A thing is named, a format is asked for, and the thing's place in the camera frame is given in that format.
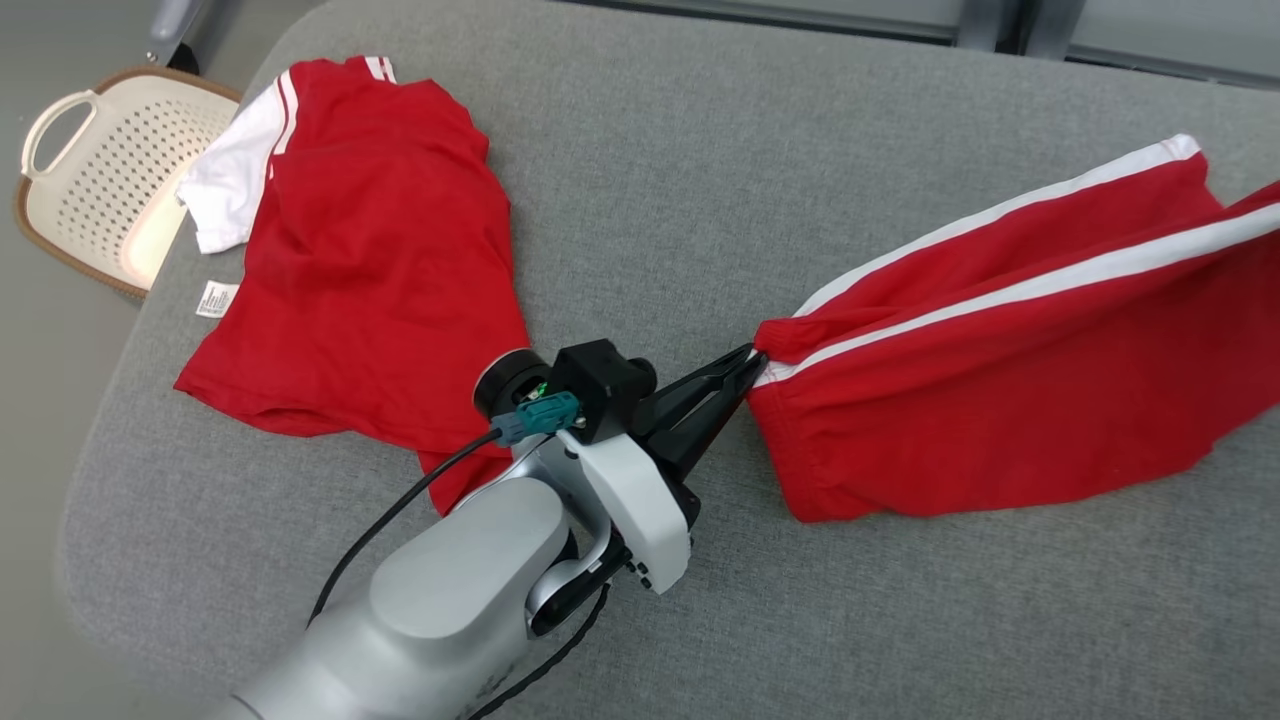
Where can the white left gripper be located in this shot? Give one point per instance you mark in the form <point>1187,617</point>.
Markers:
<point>640,510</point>

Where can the red shorts white stripes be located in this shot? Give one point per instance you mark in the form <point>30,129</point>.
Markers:
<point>1000,400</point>

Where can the red Bulls jersey white sleeves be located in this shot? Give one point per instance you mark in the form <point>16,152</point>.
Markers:
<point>380,270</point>

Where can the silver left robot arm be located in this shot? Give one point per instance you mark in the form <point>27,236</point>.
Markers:
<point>460,580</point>

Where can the cream perforated laundry basket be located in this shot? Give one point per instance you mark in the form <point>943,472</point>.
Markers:
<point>110,180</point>

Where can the grey metal stand leg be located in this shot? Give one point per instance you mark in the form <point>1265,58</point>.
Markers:
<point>170,20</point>

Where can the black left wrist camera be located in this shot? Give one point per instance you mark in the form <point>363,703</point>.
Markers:
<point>595,385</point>

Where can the grey partition post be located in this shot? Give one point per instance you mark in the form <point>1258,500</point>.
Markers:
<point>975,20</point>

